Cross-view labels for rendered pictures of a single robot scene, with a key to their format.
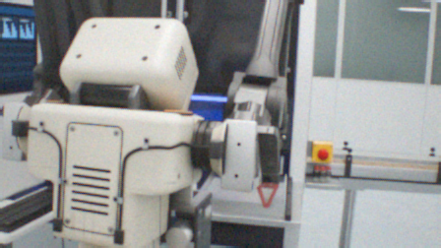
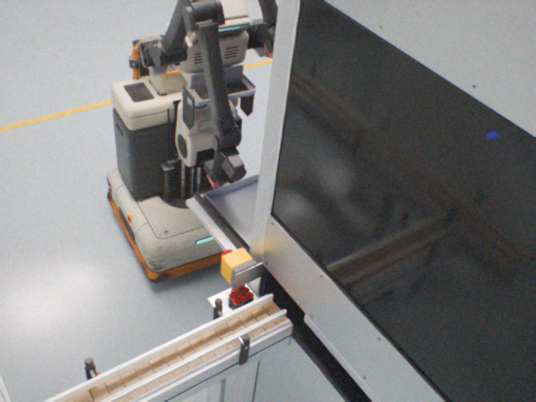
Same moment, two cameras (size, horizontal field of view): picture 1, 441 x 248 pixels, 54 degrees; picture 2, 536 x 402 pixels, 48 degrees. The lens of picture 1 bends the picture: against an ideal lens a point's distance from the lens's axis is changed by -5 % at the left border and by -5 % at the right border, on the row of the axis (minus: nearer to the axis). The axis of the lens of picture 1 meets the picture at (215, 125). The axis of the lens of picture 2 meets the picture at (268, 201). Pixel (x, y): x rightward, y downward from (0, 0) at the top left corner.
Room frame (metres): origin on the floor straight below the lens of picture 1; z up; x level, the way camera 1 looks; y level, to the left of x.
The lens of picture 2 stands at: (2.36, -1.21, 2.26)
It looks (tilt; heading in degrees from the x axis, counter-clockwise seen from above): 42 degrees down; 131
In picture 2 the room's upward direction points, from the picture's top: 8 degrees clockwise
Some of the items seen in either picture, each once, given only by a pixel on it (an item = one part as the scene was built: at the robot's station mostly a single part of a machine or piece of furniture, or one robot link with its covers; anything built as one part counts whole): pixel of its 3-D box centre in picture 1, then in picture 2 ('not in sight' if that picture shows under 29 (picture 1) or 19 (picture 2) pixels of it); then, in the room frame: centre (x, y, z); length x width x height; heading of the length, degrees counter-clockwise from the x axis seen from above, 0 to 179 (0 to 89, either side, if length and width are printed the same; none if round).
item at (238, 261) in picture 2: (322, 151); (238, 267); (1.58, -0.39, 1.00); 0.08 x 0.07 x 0.07; 170
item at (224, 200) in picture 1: (245, 189); (263, 214); (1.40, -0.11, 0.90); 0.34 x 0.26 x 0.04; 171
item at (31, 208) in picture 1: (32, 205); not in sight; (1.36, 0.59, 0.82); 0.40 x 0.14 x 0.02; 164
